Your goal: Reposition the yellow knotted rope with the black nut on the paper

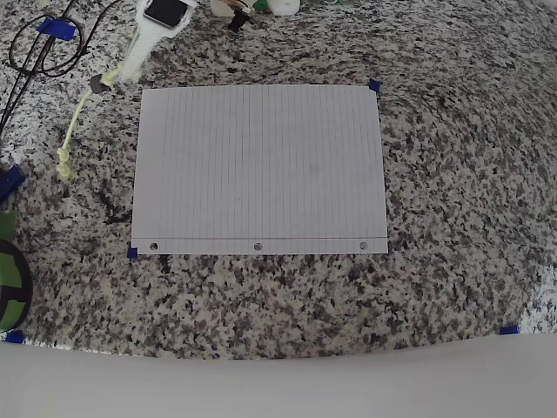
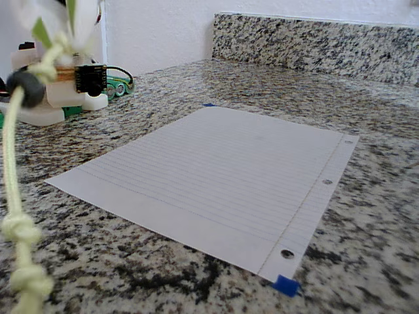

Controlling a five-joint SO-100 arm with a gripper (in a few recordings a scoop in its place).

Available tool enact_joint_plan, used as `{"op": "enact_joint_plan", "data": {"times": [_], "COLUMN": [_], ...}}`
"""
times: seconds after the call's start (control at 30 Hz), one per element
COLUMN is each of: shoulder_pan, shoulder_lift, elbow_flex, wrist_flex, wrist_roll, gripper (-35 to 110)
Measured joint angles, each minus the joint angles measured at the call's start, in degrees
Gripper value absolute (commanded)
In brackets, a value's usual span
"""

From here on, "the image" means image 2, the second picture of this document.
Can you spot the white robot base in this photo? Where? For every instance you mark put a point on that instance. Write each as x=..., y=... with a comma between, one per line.
x=36, y=114

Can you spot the wooden block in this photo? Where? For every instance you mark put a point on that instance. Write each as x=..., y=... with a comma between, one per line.
x=65, y=73

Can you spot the green object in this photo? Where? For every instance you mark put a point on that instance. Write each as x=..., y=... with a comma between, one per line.
x=114, y=88

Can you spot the green clamp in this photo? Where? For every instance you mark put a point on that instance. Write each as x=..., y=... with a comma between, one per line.
x=72, y=111
x=2, y=121

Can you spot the blue tape piece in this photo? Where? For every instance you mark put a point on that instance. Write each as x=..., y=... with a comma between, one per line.
x=286, y=285
x=209, y=105

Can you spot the lined paper sheet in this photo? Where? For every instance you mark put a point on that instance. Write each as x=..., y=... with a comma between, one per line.
x=212, y=183

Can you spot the granite backsplash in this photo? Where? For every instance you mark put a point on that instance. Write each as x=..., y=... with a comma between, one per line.
x=311, y=42

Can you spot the small black camera board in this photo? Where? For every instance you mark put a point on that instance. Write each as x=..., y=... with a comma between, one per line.
x=88, y=78

